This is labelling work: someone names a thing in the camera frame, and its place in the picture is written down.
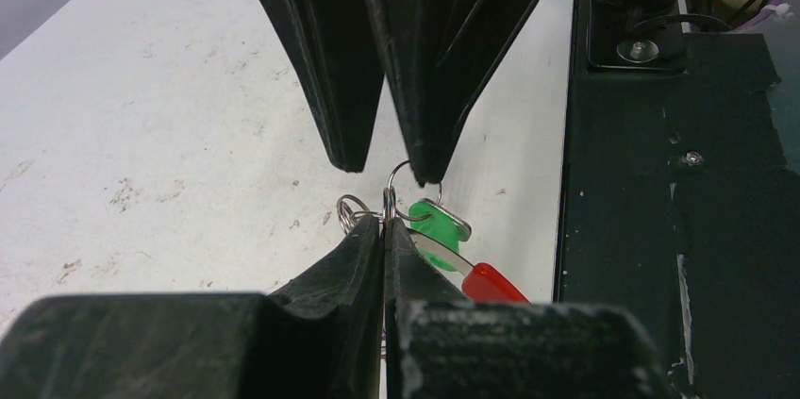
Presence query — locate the metal keyring with red handle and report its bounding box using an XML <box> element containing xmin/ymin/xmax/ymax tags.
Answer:
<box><xmin>336</xmin><ymin>160</ymin><xmax>528</xmax><ymax>303</ymax></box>

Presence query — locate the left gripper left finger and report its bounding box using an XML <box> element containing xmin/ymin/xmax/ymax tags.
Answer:
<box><xmin>1</xmin><ymin>217</ymin><xmax>383</xmax><ymax>398</ymax></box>

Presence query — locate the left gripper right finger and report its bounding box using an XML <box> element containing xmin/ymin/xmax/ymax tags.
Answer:
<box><xmin>383</xmin><ymin>220</ymin><xmax>671</xmax><ymax>398</ymax></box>

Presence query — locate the green capped key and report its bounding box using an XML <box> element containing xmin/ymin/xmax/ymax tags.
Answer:
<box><xmin>408</xmin><ymin>198</ymin><xmax>473</xmax><ymax>275</ymax></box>

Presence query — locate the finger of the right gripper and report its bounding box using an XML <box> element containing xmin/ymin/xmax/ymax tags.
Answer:
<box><xmin>259</xmin><ymin>0</ymin><xmax>384</xmax><ymax>173</ymax></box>
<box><xmin>365</xmin><ymin>0</ymin><xmax>539</xmax><ymax>186</ymax></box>

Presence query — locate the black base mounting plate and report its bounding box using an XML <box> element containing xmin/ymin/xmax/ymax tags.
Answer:
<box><xmin>554</xmin><ymin>0</ymin><xmax>799</xmax><ymax>398</ymax></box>

